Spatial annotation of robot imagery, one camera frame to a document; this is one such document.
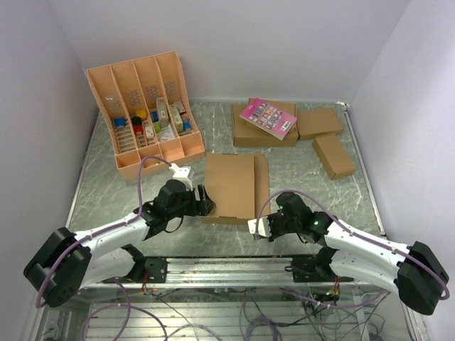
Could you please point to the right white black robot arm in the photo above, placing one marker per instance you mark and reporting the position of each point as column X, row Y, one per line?
column 412, row 272

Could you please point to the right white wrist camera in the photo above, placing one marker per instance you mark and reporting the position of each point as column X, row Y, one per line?
column 259, row 228

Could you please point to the green white small carton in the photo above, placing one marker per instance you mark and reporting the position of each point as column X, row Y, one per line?
column 178, row 122

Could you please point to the pink paperback book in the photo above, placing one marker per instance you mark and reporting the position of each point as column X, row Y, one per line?
column 277, row 119

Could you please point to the aluminium mounting rail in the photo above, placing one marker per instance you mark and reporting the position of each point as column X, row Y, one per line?
column 223, row 272

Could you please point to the small folded cardboard box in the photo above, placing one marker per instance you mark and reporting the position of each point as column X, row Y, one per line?
column 333, row 156

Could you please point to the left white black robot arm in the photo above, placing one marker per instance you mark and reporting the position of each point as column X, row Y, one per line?
column 68, row 261

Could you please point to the folded cardboard box under book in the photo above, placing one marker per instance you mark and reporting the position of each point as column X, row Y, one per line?
column 246, row 135

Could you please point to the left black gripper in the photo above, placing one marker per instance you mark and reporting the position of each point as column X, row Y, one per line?
column 202, row 207

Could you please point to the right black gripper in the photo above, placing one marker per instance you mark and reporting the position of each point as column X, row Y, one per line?
column 274, row 234

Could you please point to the peach plastic file organizer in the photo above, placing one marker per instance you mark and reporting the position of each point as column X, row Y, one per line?
column 134, row 98

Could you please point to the large cardboard box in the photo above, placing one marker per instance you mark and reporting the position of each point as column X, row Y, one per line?
column 238, row 184

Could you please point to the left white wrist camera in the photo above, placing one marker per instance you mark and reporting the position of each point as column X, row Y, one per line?
column 184, row 174

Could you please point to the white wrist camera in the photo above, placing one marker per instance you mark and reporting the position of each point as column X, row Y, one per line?
column 259, row 228
column 184, row 174

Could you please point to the folded cardboard box middle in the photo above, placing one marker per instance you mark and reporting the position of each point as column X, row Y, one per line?
column 318, row 122

